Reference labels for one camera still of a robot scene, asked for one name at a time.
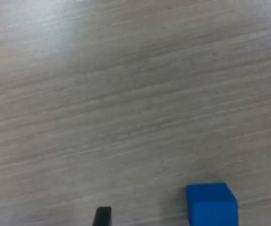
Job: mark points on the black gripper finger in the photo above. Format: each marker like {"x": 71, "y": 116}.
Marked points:
{"x": 102, "y": 217}

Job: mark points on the blue cube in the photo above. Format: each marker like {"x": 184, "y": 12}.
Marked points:
{"x": 210, "y": 207}

